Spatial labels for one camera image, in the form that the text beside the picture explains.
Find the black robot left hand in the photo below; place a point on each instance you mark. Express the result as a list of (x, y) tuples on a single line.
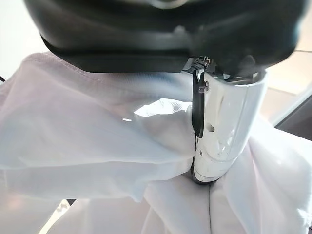
[(158, 31)]

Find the white garment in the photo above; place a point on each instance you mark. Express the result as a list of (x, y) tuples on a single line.
[(73, 134)]

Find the grey front-load washing machine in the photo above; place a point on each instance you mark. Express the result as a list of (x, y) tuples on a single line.
[(297, 126)]

